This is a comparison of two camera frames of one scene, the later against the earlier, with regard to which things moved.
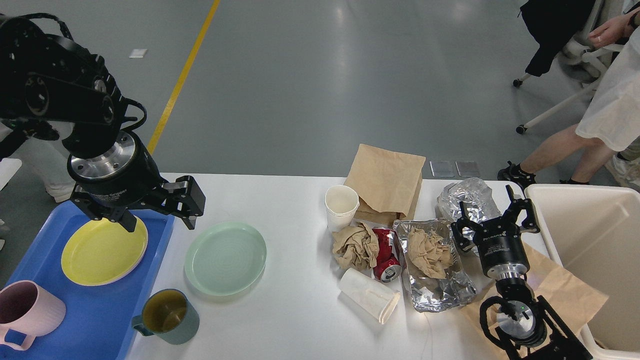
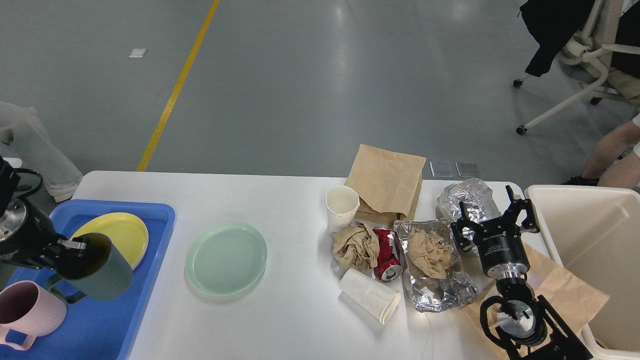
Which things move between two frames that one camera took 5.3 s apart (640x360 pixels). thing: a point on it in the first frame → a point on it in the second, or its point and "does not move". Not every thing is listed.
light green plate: x=224 y=258 does not move
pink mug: x=26 y=308 does not move
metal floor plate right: x=468 y=168 does not move
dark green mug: x=168 y=314 → x=101 y=270
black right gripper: x=502 y=252 does not move
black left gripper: x=127 y=175 → x=27 y=237
